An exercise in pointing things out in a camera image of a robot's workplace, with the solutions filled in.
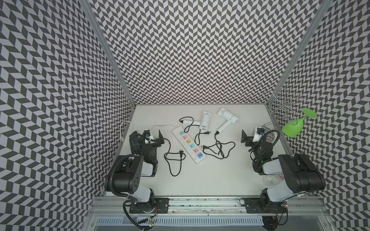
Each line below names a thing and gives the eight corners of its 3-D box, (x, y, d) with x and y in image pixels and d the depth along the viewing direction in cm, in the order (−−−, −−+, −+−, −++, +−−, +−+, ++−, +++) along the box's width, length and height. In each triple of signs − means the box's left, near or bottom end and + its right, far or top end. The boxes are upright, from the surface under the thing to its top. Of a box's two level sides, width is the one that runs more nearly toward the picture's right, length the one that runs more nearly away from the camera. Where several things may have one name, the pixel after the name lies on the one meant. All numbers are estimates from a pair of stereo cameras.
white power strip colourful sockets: (196, 165, 88) (196, 163, 86) (172, 132, 103) (172, 130, 101) (206, 158, 91) (206, 156, 88) (181, 127, 106) (181, 125, 104)
